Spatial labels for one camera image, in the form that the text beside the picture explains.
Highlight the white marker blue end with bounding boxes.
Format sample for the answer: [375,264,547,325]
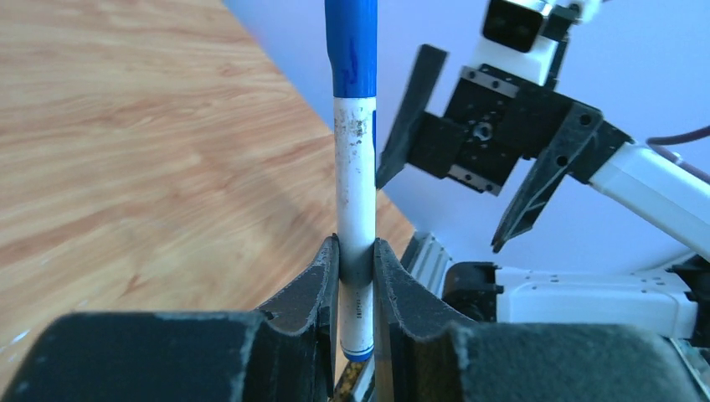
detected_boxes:
[324,0,378,362]

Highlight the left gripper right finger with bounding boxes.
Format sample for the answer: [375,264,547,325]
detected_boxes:
[373,239,703,401]

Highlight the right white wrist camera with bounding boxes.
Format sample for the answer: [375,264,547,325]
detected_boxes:
[469,0,603,89]

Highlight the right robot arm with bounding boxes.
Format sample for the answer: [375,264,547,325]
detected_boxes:
[377,45,709,346]

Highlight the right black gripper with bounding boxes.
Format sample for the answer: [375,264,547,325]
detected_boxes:
[375,44,632,253]

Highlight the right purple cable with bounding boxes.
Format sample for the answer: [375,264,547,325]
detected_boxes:
[646,126,710,184]

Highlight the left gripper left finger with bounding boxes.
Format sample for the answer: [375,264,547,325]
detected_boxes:
[3,236,339,401]

